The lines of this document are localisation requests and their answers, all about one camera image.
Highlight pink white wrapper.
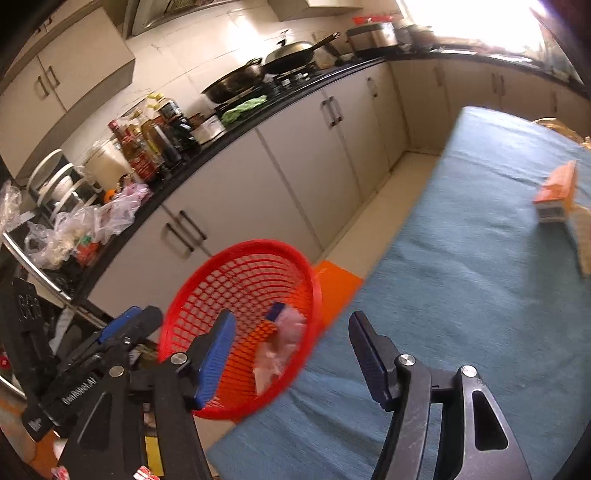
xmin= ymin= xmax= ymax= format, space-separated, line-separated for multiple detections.
xmin=254 ymin=309 xmax=308 ymax=398

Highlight blue tablecloth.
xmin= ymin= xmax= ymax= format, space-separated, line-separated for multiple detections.
xmin=205 ymin=105 xmax=591 ymax=480

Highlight beige cabinets below window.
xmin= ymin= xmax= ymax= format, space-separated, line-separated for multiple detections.
xmin=390 ymin=58 xmax=591 ymax=154

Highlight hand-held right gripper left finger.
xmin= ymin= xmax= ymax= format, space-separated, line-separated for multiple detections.
xmin=58 ymin=309 xmax=237 ymax=480

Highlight dark steel frying pan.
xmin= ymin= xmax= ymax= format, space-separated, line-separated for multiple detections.
xmin=202 ymin=58 xmax=267 ymax=104

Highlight steel range hood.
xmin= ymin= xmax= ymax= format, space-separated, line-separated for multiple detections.
xmin=124 ymin=0 xmax=280 ymax=38

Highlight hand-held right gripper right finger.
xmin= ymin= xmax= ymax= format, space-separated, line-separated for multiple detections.
xmin=348 ymin=311 xmax=534 ymax=480

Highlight clear plastic bags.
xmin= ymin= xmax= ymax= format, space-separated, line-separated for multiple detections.
xmin=24 ymin=207 xmax=101 ymax=269

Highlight black gas stove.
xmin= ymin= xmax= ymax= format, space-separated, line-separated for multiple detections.
xmin=263 ymin=62 xmax=324 ymax=89

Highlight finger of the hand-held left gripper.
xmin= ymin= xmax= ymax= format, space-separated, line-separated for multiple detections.
xmin=95 ymin=307 xmax=141 ymax=347
xmin=122 ymin=305 xmax=163 ymax=352

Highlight row of condiment bottles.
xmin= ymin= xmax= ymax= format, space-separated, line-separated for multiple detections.
xmin=108 ymin=92 xmax=202 ymax=183

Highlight beige cabinets below stove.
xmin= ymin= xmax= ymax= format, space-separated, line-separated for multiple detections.
xmin=88 ymin=60 xmax=408 ymax=306

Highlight red plastic mesh basket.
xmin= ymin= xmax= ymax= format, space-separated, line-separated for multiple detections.
xmin=157 ymin=239 xmax=324 ymax=422

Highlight white plastic container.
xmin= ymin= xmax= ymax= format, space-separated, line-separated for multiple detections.
xmin=191 ymin=114 xmax=227 ymax=144

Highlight black wok with lid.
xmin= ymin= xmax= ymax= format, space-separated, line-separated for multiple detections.
xmin=264 ymin=31 xmax=343 ymax=75

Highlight orange plastic stool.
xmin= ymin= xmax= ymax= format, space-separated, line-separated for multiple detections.
xmin=313 ymin=260 xmax=363 ymax=326

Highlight stainless steel rack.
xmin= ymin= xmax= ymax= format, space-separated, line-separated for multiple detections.
xmin=0 ymin=230 xmax=112 ymax=329

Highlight beige upper kitchen cabinet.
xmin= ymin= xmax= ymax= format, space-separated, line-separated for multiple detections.
xmin=0 ymin=0 xmax=136 ymax=155

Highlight steel pot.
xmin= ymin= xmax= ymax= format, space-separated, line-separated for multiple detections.
xmin=397 ymin=21 xmax=435 ymax=48

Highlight steel rice cooker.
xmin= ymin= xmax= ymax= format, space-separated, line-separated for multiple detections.
xmin=346 ymin=21 xmax=399 ymax=54

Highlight pink plastic bag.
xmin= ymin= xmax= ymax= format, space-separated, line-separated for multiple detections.
xmin=99 ymin=182 xmax=153 ymax=244

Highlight orange cardboard box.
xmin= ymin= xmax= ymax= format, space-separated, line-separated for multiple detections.
xmin=533 ymin=161 xmax=580 ymax=224

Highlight dish rack with plates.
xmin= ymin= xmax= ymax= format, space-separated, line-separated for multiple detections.
xmin=25 ymin=148 xmax=101 ymax=217

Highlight white rice cooker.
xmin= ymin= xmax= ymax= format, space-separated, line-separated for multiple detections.
xmin=83 ymin=138 xmax=133 ymax=186

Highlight black kitchen countertop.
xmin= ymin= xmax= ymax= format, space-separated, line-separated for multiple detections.
xmin=69 ymin=44 xmax=586 ymax=278

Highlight green cloth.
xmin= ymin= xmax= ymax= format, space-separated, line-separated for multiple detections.
xmin=222 ymin=95 xmax=269 ymax=123

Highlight woven rattan chair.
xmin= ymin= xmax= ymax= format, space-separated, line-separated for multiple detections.
xmin=531 ymin=117 xmax=583 ymax=140

